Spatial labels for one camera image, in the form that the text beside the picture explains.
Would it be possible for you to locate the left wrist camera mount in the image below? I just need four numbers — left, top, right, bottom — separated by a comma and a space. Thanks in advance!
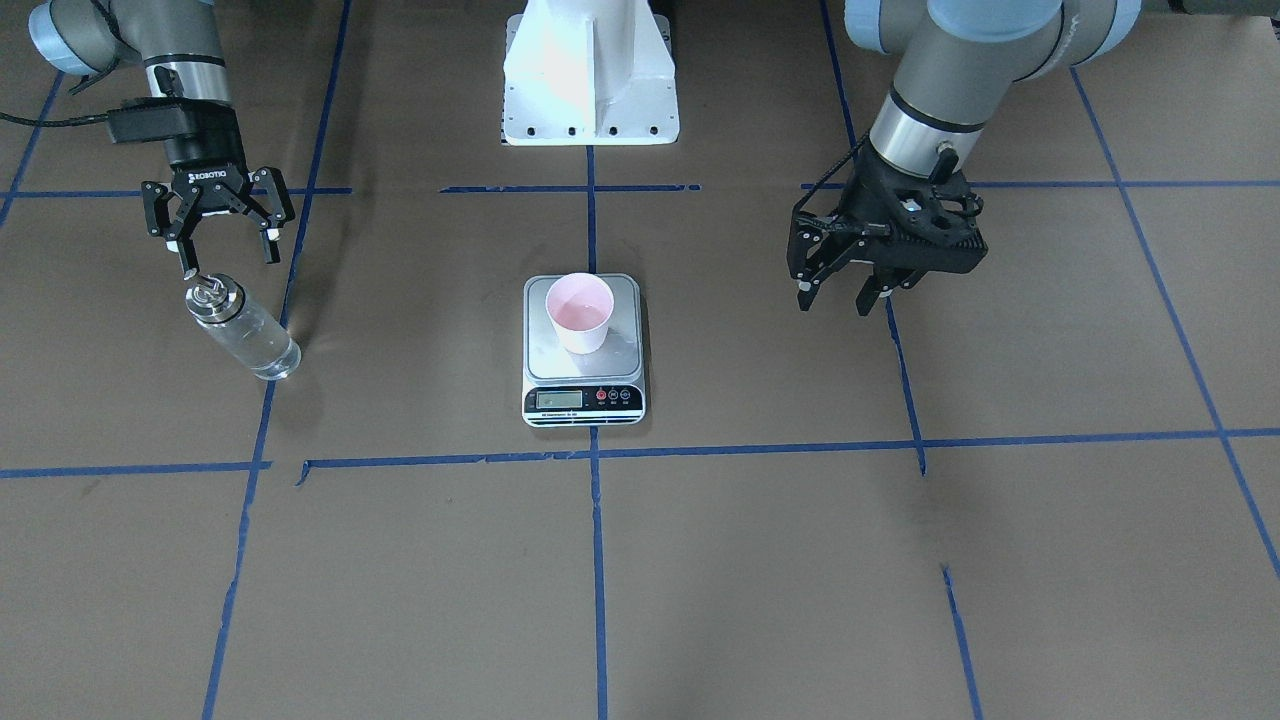
876, 190, 989, 277

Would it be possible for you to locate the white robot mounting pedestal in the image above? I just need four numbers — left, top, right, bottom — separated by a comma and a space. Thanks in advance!
500, 1, 681, 147

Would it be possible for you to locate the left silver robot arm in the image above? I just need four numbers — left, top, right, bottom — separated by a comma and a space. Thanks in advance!
787, 1, 1142, 316

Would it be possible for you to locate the clear glass sauce bottle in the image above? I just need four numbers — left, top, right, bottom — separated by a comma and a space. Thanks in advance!
186, 273, 302, 380

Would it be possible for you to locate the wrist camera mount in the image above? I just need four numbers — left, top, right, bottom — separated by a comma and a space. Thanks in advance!
106, 97, 227, 143
876, 190, 989, 277

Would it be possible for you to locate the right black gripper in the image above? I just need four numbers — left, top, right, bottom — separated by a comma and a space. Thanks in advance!
141, 102, 294, 281

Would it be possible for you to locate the pink paper cup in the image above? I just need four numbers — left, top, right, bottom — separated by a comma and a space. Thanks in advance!
545, 273, 614, 354

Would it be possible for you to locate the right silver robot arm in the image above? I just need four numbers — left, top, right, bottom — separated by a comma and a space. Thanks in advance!
28, 1, 294, 279

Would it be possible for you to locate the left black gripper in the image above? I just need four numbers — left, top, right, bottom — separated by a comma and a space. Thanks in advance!
787, 140, 966, 316

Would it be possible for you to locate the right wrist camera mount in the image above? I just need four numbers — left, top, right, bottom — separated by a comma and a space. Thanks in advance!
106, 97, 227, 143

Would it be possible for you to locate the silver digital kitchen scale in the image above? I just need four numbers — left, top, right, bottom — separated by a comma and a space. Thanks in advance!
522, 273, 648, 427

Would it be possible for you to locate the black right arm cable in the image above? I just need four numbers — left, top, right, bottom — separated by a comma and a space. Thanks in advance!
0, 70, 111, 129

